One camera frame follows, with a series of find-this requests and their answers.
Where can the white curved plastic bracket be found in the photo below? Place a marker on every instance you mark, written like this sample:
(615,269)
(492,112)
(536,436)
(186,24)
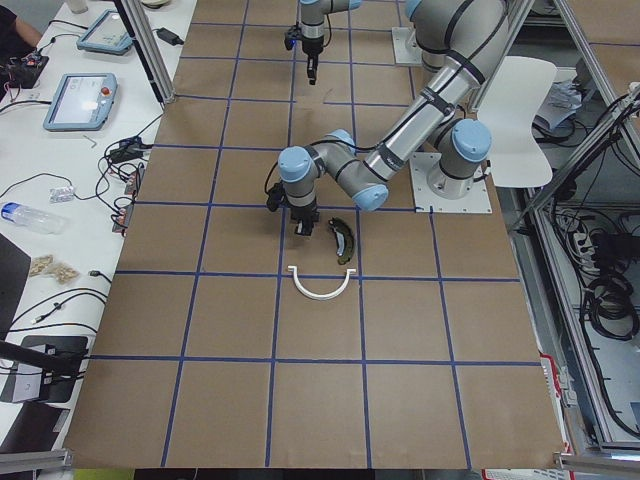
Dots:
(321,289)

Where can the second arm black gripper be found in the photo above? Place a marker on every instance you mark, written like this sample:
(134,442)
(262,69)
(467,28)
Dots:
(312,48)

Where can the bag of wooden pieces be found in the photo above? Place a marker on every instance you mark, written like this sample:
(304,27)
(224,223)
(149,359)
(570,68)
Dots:
(48,266)

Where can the black camera stand base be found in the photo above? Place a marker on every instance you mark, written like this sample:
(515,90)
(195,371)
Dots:
(43,368)

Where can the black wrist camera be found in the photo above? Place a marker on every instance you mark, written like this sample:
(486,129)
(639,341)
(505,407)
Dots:
(276,197)

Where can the black power adapter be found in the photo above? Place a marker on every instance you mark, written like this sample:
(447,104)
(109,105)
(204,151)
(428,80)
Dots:
(169,36)

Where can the olive green brake shoe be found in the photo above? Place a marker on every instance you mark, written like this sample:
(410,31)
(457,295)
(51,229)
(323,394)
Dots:
(345,240)

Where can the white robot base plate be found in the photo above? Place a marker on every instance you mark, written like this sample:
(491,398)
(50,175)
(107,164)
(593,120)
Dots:
(435,192)

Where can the blister pill pack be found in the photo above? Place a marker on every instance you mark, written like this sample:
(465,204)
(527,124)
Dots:
(62,194)

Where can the far blue teach pendant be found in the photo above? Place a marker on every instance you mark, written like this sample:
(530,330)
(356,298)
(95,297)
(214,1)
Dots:
(107,34)

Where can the near blue teach pendant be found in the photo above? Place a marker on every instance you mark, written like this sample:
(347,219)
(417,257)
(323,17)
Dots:
(82,102)

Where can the clear plastic water bottle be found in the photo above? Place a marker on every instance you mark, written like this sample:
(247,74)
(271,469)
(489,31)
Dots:
(33,219)

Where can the aluminium frame post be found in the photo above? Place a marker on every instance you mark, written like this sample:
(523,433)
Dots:
(139,30)

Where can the white plastic chair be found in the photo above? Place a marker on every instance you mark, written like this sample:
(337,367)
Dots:
(508,109)

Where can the blue teach pendant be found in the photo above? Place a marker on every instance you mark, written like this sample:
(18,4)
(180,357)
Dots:
(82,102)
(107,34)

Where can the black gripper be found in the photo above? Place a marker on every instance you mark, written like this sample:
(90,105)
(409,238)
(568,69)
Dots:
(303,214)

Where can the second arm base plate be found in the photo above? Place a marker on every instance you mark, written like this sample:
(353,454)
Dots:
(405,47)

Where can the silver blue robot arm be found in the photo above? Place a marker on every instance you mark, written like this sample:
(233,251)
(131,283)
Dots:
(462,44)

